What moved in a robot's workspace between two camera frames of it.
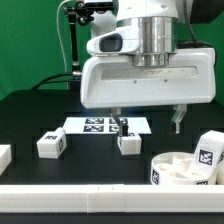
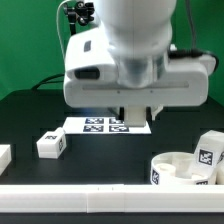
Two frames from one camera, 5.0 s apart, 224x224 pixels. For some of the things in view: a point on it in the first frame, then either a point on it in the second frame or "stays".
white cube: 207,154 stays
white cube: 52,144 stays
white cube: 129,144 to 134,115
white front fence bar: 112,198 stays
